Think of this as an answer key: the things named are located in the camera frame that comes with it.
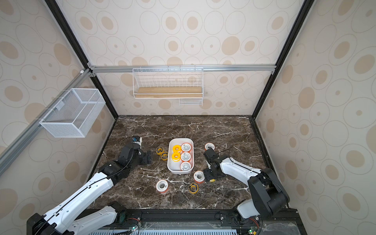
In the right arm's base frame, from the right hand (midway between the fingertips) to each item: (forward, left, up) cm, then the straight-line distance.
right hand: (211, 177), depth 88 cm
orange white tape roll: (+20, +16, +2) cm, 26 cm away
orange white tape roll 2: (+12, +16, +2) cm, 20 cm away
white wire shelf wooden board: (+52, +29, +31) cm, 67 cm away
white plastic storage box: (+5, +23, 0) cm, 23 cm away
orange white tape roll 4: (-7, +28, +1) cm, 29 cm away
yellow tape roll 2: (+12, +22, +2) cm, 25 cm away
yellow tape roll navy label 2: (+16, +34, +3) cm, 38 cm away
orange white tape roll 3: (+6, +16, +2) cm, 17 cm away
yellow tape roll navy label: (-7, +10, 0) cm, 12 cm away
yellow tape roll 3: (-4, 0, +5) cm, 6 cm away
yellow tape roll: (+18, +23, +2) cm, 29 cm away
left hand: (+5, +35, +18) cm, 40 cm away
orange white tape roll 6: (+22, 0, +2) cm, 22 cm away
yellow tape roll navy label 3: (+13, +31, +1) cm, 33 cm away
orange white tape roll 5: (-1, +7, +1) cm, 7 cm away
